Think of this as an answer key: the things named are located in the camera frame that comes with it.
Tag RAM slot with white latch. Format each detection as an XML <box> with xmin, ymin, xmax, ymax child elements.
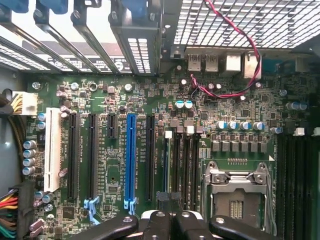
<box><xmin>183</xmin><ymin>125</ymin><xmax>195</xmax><ymax>212</ymax></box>
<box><xmin>292</xmin><ymin>127</ymin><xmax>306</xmax><ymax>240</ymax></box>
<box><xmin>162</xmin><ymin>130</ymin><xmax>174</xmax><ymax>194</ymax></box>

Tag black RAM slot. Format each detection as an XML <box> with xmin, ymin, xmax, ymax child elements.
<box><xmin>276</xmin><ymin>133</ymin><xmax>292</xmax><ymax>240</ymax></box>
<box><xmin>193</xmin><ymin>131</ymin><xmax>202</xmax><ymax>213</ymax></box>

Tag metal CPU socket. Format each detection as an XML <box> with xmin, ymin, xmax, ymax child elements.
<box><xmin>201</xmin><ymin>161</ymin><xmax>276</xmax><ymax>235</ymax></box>

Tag light blue slot latch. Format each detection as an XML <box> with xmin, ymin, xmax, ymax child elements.
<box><xmin>84</xmin><ymin>196</ymin><xmax>101</xmax><ymax>226</ymax></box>

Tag long black expansion slot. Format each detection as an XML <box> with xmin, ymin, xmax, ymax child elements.
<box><xmin>66</xmin><ymin>112</ymin><xmax>81</xmax><ymax>201</ymax></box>
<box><xmin>86</xmin><ymin>113</ymin><xmax>100</xmax><ymax>201</ymax></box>
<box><xmin>144</xmin><ymin>114</ymin><xmax>156</xmax><ymax>202</ymax></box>

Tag blue expansion slot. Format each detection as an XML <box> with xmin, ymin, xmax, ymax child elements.
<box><xmin>123</xmin><ymin>113</ymin><xmax>138</xmax><ymax>216</ymax></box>

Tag short black expansion slot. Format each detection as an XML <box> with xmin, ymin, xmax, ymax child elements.
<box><xmin>107</xmin><ymin>113</ymin><xmax>119</xmax><ymax>141</ymax></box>

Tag green motherboard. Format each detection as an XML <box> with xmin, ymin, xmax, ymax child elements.
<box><xmin>21</xmin><ymin>72</ymin><xmax>320</xmax><ymax>240</ymax></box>

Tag white PCI expansion slot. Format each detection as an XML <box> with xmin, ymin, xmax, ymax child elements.
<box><xmin>43</xmin><ymin>107</ymin><xmax>62</xmax><ymax>193</ymax></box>

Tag black main power connector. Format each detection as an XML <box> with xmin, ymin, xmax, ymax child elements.
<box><xmin>8</xmin><ymin>181</ymin><xmax>36</xmax><ymax>237</ymax></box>

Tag silver USB port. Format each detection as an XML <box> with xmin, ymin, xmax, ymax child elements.
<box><xmin>186</xmin><ymin>53</ymin><xmax>202</xmax><ymax>73</ymax></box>
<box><xmin>204</xmin><ymin>53</ymin><xmax>220</xmax><ymax>73</ymax></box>

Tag silver square port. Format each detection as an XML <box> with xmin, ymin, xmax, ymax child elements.
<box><xmin>225</xmin><ymin>54</ymin><xmax>243</xmax><ymax>73</ymax></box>

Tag silver network port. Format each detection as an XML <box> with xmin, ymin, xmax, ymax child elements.
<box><xmin>243</xmin><ymin>51</ymin><xmax>263</xmax><ymax>79</ymax></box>

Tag white power connector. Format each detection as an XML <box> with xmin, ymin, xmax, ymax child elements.
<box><xmin>11</xmin><ymin>91</ymin><xmax>39</xmax><ymax>116</ymax></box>

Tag metal expansion slot brackets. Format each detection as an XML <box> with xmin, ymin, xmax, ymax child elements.
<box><xmin>108</xmin><ymin>0</ymin><xmax>162</xmax><ymax>76</ymax></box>

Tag grey metal PC case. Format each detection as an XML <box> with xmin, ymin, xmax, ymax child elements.
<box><xmin>0</xmin><ymin>0</ymin><xmax>320</xmax><ymax>240</ymax></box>

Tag wire locking lever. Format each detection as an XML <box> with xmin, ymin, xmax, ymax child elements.
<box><xmin>263</xmin><ymin>171</ymin><xmax>276</xmax><ymax>232</ymax></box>

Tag coloured power wire bundle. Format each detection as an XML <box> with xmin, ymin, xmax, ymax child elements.
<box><xmin>0</xmin><ymin>188</ymin><xmax>20</xmax><ymax>238</ymax></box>

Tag black braided cable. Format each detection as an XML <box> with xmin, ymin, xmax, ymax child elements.
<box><xmin>6</xmin><ymin>114</ymin><xmax>27</xmax><ymax>187</ymax></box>

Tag twisted red black wire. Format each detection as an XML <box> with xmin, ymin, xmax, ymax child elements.
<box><xmin>189</xmin><ymin>0</ymin><xmax>263</xmax><ymax>100</ymax></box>

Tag yellow black power wires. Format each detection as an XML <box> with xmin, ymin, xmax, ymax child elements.
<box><xmin>0</xmin><ymin>89</ymin><xmax>20</xmax><ymax>115</ymax></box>

